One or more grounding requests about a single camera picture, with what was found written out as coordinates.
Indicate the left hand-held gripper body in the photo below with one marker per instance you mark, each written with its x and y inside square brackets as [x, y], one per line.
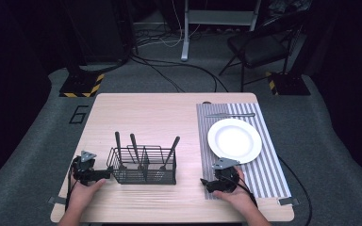
[83, 168]

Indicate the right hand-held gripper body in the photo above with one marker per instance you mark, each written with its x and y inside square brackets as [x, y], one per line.
[225, 175]

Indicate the person's left hand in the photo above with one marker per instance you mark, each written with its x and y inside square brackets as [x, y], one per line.
[85, 194]

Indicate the person's right hand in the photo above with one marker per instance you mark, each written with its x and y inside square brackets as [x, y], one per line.
[240, 196]

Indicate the white plate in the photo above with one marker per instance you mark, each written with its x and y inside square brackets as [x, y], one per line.
[234, 140]

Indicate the grey tape strip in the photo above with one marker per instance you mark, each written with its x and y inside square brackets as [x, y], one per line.
[288, 201]
[56, 200]

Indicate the grey striped placemat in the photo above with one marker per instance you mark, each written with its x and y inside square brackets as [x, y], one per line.
[270, 175]

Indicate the silver table knife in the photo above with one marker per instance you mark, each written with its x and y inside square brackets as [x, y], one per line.
[229, 115]

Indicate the black base with hazard stripes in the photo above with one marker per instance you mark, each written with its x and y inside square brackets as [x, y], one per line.
[290, 84]
[81, 85]

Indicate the black folding chair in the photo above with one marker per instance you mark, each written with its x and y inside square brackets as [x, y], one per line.
[257, 48]

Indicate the white metal stand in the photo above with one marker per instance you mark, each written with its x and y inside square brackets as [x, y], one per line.
[186, 37]

